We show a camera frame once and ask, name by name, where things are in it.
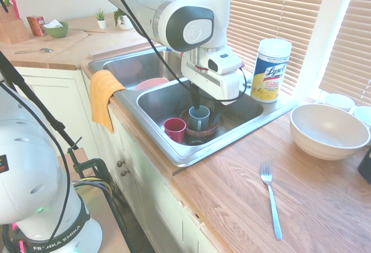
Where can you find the white crumpled paper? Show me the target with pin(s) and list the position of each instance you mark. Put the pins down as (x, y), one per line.
(52, 24)

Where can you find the black appliance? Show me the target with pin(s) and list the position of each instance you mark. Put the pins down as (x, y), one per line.
(365, 166)

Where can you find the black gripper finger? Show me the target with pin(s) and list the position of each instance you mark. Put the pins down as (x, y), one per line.
(196, 96)
(217, 114)

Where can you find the small succulent white pot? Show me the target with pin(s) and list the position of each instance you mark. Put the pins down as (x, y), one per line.
(101, 21)

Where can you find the green bowl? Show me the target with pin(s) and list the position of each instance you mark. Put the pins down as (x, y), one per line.
(58, 31)

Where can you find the narrow wooden window blind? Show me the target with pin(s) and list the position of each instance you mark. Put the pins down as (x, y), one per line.
(350, 56)

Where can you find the trailing plant white pot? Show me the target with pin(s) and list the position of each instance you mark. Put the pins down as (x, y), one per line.
(125, 22)

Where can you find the green screw clamp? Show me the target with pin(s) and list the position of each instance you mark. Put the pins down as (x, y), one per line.
(95, 164)

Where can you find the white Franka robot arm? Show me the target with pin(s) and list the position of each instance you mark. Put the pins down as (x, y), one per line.
(188, 4)

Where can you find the Lysol wipes canister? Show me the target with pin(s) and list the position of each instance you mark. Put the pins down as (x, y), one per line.
(269, 70)

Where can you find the wide wooden window blind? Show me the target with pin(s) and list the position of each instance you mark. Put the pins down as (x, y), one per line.
(275, 10)

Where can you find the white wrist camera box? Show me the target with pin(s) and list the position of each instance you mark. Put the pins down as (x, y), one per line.
(224, 60)

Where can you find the brown wooden bowl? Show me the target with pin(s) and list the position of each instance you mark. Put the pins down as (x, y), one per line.
(213, 127)

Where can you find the black camera stand pole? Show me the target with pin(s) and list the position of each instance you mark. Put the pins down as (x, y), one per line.
(29, 91)

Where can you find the grey blue mug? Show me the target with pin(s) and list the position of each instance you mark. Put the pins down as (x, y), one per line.
(200, 118)

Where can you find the orange dish cloth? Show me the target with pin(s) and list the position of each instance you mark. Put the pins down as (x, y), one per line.
(101, 96)

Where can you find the silver metal fork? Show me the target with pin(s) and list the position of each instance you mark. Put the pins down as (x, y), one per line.
(274, 206)

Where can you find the silver metal spoon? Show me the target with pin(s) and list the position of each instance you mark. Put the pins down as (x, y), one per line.
(43, 50)

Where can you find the small white bowl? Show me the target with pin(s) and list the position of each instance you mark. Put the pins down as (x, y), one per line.
(363, 115)
(339, 101)

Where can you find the stainless steel double sink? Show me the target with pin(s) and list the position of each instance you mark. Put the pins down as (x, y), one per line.
(162, 96)

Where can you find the orange carton box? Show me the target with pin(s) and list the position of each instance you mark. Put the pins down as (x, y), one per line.
(35, 25)

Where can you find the metal cabinet knob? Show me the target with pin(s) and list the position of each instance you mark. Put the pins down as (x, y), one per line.
(120, 164)
(124, 173)

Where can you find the pink plate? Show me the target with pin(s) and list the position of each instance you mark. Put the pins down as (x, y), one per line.
(149, 83)

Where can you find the large beige bowl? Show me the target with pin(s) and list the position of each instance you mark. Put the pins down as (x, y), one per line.
(327, 131)

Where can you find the wooden robot mounting board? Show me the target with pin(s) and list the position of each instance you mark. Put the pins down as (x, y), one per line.
(101, 224)

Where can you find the white kitchen cabinet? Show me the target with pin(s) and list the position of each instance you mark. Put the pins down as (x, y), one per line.
(150, 195)

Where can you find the black sink drain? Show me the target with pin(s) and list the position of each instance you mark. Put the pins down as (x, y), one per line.
(196, 141)

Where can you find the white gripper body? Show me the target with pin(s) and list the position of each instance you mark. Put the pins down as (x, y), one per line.
(223, 86)

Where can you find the red cup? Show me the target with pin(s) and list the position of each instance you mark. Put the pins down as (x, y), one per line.
(174, 130)

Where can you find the wooden knife block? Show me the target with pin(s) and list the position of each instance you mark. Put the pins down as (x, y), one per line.
(13, 28)

